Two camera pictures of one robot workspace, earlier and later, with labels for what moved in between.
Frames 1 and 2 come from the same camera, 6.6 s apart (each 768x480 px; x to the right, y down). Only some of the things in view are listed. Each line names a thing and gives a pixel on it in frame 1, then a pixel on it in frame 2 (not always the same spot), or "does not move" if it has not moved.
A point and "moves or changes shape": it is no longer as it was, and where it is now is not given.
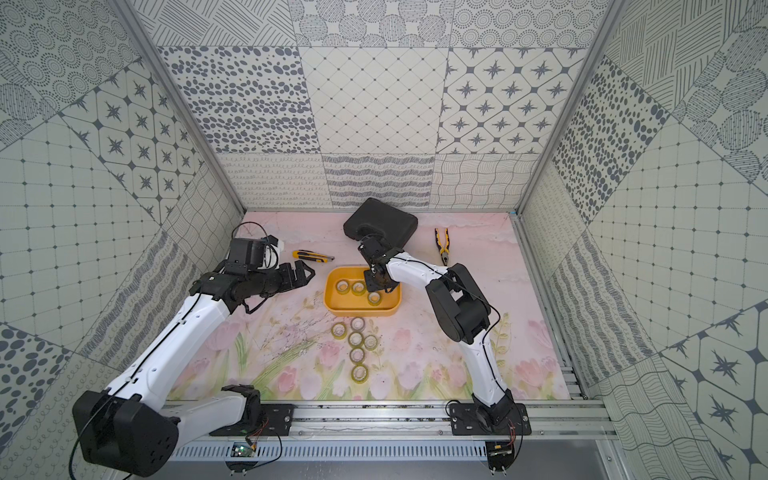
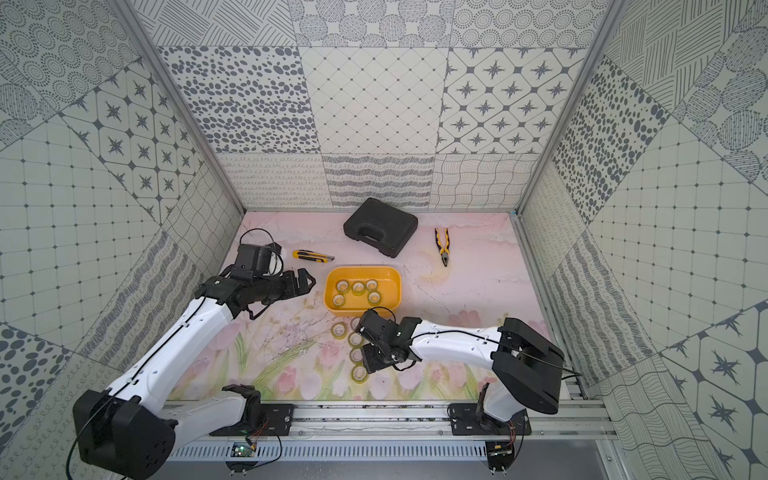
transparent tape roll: (358, 288) does not move
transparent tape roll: (359, 374) does not move
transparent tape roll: (342, 286) does not move
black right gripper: (371, 286) -> (370, 363)
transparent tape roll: (370, 342) moves or changes shape
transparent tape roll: (374, 299) does not move
